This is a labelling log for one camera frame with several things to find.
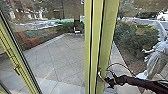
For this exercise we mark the green garden shrub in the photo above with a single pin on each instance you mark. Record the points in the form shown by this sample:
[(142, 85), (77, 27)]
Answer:
[(136, 36)]

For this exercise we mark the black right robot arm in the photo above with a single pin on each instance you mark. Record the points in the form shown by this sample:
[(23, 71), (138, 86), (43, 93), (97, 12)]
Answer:
[(148, 84)]

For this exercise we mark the green framed glass door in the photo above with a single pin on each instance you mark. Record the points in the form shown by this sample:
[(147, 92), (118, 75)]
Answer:
[(106, 36)]

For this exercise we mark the white garden chair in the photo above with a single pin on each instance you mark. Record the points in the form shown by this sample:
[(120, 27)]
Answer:
[(77, 30)]

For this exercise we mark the dark tree trunk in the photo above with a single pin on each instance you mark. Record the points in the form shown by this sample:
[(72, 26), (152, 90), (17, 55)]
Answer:
[(78, 16)]

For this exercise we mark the white garden statue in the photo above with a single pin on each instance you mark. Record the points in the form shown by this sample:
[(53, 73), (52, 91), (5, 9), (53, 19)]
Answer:
[(157, 55)]

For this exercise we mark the green framed glass window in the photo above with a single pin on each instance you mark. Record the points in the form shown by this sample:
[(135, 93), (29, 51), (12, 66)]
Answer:
[(20, 56)]

